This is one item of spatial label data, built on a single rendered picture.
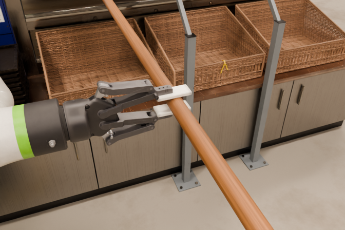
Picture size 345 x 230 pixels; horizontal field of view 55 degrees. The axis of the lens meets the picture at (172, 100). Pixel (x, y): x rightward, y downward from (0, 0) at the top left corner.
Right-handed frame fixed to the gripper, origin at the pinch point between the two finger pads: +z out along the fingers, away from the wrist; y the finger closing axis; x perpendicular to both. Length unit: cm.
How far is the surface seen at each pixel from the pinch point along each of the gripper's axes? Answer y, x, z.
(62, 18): 30, -136, -12
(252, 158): 115, -76, 86
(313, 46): 47, -86, 121
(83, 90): 47, -86, -11
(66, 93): 47, -86, -18
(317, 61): 57, -86, 127
